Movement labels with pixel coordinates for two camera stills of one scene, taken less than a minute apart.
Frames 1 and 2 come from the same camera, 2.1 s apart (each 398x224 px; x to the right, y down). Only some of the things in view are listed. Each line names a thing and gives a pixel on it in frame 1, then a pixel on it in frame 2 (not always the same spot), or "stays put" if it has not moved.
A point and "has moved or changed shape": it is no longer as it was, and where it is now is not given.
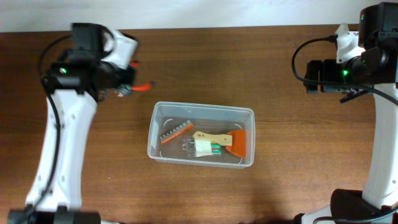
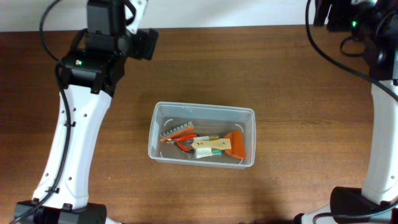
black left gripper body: (126, 78) -> (142, 43)
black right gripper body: (349, 72) -> (343, 17)
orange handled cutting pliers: (143, 87) -> (176, 143)
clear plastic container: (201, 134) stays put
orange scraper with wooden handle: (235, 141) has moved or changed shape
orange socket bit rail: (181, 129) stays put
